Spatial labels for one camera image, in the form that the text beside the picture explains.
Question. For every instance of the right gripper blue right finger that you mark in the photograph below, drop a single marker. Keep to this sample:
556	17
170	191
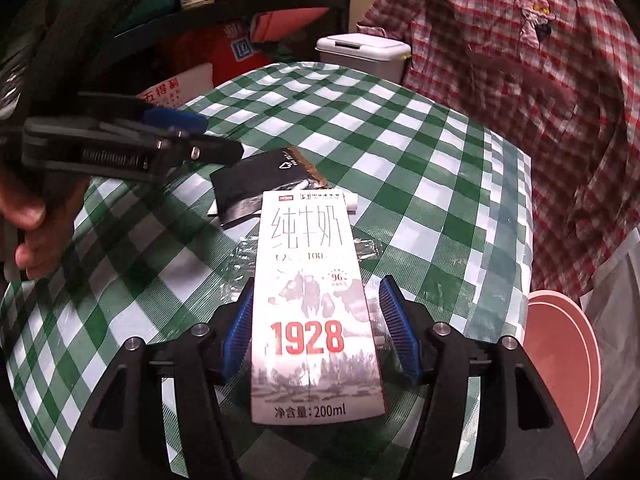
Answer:
407	345

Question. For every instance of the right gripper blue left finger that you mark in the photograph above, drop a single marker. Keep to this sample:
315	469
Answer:
238	336

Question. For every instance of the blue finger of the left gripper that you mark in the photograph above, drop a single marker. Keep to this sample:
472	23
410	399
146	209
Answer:
166	118

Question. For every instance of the red white milk carton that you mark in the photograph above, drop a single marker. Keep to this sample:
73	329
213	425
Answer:
313	357

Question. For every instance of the black coffee sachet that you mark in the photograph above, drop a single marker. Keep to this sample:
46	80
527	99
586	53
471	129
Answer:
238	189

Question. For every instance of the pink plastic trash bin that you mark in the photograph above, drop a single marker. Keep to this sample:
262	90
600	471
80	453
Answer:
560	341

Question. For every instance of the white lidded trash can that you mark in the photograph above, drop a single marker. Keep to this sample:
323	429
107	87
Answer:
381	57

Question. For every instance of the left hand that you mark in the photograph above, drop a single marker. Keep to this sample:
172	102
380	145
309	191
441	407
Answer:
48	228

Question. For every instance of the white rice bag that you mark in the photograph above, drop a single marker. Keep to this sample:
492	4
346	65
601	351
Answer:
177	90

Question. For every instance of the red sack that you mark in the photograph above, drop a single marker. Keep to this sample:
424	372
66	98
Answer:
227	48

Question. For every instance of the black metal shelf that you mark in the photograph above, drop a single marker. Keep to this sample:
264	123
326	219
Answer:
138	49

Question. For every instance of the grey covered appliance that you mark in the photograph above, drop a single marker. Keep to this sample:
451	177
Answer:
611	304

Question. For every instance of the red plaid shirt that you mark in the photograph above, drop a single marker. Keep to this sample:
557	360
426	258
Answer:
559	79

